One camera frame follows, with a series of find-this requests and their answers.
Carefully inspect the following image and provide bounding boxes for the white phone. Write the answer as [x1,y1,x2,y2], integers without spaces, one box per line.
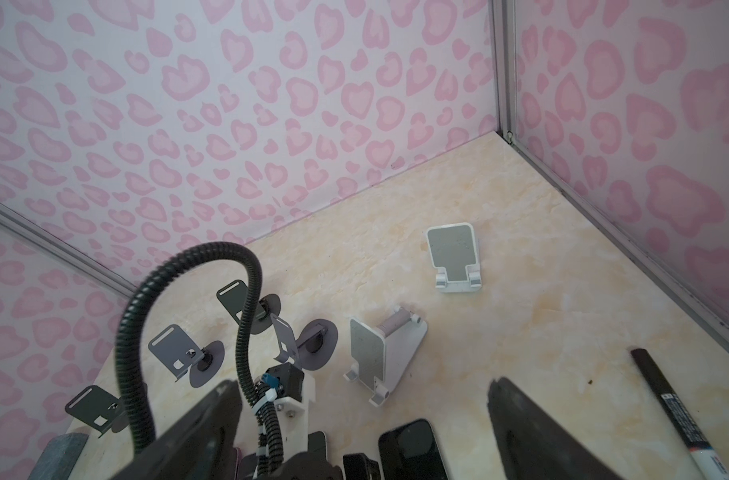
[378,418,449,480]

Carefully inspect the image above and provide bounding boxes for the right corner aluminium post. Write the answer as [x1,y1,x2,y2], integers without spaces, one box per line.
[490,0,517,145]

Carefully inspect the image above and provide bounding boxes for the corner aluminium post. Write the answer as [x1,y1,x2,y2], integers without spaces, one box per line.
[490,0,517,145]
[0,203,136,298]

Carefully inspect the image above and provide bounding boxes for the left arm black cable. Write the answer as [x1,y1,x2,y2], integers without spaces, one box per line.
[113,241,286,475]

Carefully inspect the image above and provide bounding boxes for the centre right white stand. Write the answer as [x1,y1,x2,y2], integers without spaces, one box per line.
[344,306,428,407]

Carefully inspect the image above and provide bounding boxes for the back left round stand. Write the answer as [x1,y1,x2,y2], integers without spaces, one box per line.
[148,324,226,389]

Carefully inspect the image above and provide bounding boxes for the black white marker pen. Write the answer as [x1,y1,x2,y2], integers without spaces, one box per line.
[629,348,729,480]

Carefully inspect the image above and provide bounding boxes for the purple phone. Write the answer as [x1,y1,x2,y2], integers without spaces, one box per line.
[308,431,328,459]

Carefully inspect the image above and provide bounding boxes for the left corner aluminium post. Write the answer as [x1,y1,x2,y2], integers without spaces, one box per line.
[0,203,136,298]

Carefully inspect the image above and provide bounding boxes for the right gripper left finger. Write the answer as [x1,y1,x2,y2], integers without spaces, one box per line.
[114,380,242,480]

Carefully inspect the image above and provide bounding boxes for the front left round stand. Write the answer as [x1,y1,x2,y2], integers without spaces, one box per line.
[64,385,128,437]

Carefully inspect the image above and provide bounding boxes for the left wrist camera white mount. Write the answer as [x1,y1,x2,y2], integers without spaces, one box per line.
[260,363,316,460]

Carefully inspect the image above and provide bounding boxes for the white stand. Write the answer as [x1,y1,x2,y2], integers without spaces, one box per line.
[344,306,428,407]
[425,222,482,293]

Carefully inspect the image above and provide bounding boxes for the centre round black stand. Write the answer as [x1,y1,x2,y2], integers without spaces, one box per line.
[215,279,282,336]

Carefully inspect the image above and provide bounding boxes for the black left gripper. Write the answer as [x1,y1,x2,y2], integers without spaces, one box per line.
[280,452,344,480]

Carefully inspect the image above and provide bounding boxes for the black phone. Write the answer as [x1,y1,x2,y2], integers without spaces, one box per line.
[342,453,381,480]

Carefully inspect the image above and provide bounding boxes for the far right white stand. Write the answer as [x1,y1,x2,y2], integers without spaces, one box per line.
[425,222,482,293]

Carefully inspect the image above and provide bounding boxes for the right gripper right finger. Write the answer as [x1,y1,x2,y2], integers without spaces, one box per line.
[487,377,619,479]

